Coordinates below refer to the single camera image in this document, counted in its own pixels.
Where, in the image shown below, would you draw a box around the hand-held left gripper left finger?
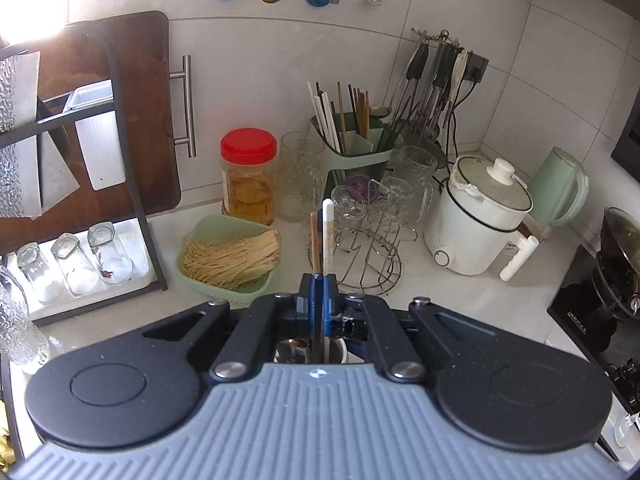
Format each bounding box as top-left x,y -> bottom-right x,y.
142,274 -> 321,381

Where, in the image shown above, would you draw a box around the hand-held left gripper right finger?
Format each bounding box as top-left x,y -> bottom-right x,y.
324,274 -> 503,381

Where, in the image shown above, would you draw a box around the metal spoon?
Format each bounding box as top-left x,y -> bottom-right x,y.
277,338 -> 311,363

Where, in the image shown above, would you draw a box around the white mug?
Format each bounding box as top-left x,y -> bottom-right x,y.
272,337 -> 348,365

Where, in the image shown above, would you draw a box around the white chopstick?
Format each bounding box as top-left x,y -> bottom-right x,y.
321,198 -> 335,276

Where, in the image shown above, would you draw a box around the hanging kitchen utensils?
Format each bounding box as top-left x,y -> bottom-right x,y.
387,27 -> 476,146

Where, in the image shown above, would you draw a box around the dried noodles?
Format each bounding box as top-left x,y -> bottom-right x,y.
181,230 -> 281,291

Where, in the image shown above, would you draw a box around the group of clear glass cups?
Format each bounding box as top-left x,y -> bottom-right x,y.
330,177 -> 426,241

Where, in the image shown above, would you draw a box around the purple cup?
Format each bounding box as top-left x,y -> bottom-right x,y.
347,172 -> 373,198

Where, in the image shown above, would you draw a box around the clear ribbed glass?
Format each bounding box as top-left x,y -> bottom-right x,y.
277,132 -> 326,223

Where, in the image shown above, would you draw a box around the green plastic basket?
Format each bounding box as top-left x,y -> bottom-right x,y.
176,214 -> 282,306

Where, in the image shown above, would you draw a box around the red-lid plastic jar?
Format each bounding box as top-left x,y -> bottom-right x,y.
220,129 -> 277,226

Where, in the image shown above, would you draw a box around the green utensil holder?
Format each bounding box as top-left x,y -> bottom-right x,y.
310,115 -> 401,201

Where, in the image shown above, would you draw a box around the large glass mug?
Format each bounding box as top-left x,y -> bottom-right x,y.
392,146 -> 441,221

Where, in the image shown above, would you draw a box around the white electric cooker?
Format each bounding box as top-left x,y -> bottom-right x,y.
425,156 -> 541,282

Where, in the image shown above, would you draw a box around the white tray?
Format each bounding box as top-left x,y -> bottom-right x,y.
15,217 -> 151,323

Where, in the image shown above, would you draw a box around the bundle of chopsticks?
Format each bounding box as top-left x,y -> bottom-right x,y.
307,80 -> 371,153

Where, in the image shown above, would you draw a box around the small clear glass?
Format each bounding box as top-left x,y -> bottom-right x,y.
87,222 -> 133,285
16,242 -> 63,306
50,232 -> 101,297

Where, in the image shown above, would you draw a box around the black metal rack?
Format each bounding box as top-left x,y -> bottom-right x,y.
0,22 -> 169,323

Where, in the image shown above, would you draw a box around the black stove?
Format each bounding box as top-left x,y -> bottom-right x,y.
547,245 -> 640,411

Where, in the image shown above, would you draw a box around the wooden cutting board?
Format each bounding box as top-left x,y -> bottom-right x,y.
0,10 -> 197,256

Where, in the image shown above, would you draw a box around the green electric kettle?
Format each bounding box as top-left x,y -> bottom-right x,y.
527,147 -> 590,228

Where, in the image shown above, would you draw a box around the white rack container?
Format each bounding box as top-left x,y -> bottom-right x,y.
62,80 -> 127,191

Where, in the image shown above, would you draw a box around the grey flat sheet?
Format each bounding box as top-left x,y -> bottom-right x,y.
36,110 -> 81,211

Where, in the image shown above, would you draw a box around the tall textured glass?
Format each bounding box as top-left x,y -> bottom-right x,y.
0,265 -> 51,366

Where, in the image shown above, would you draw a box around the black wok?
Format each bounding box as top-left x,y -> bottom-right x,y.
595,206 -> 640,321

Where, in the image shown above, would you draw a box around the plastic bags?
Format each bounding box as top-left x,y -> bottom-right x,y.
0,425 -> 16,467

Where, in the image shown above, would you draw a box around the embossed silver sheet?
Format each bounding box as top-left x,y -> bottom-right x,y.
0,51 -> 41,218

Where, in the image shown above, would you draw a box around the wire cup rack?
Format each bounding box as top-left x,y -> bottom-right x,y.
335,210 -> 403,295

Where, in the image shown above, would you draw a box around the black power cable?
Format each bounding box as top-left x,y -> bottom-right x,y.
445,80 -> 476,161

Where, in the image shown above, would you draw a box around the black wall outlet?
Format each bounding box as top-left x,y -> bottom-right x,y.
467,52 -> 490,83

